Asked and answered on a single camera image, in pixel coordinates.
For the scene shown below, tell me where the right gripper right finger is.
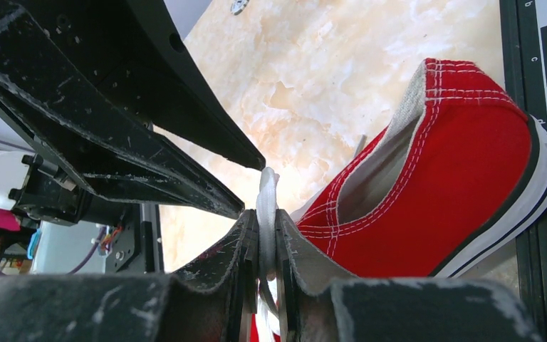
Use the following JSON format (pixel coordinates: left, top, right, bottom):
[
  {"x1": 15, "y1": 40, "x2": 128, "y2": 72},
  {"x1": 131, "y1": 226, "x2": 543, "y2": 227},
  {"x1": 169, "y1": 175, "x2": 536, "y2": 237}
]
[{"x1": 275, "y1": 209, "x2": 542, "y2": 341}]

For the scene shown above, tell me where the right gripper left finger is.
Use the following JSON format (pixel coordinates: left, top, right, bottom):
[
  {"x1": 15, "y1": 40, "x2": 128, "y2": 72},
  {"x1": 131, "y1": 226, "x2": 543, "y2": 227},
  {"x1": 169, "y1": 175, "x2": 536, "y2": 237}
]
[{"x1": 0, "y1": 209, "x2": 258, "y2": 341}]

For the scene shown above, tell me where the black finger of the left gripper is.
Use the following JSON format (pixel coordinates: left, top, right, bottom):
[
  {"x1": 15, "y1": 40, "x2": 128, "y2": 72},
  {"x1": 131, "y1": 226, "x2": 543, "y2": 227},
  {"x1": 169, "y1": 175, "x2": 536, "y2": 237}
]
[{"x1": 0, "y1": 4, "x2": 244, "y2": 219}]

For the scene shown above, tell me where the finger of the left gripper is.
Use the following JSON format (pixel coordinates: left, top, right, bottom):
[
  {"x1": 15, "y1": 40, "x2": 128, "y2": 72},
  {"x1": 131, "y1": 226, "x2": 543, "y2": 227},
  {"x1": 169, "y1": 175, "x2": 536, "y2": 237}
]
[{"x1": 23, "y1": 1, "x2": 266, "y2": 170}]

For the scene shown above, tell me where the red canvas sneaker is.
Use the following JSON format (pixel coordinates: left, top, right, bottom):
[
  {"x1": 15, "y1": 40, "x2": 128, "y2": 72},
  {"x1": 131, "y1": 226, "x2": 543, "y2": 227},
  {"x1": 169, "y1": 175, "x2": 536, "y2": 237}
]
[{"x1": 291, "y1": 58, "x2": 547, "y2": 279}]

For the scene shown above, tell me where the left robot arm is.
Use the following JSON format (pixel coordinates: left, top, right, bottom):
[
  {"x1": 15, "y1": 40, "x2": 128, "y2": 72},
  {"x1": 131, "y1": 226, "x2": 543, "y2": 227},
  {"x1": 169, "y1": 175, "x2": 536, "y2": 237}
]
[{"x1": 0, "y1": 1, "x2": 266, "y2": 225}]

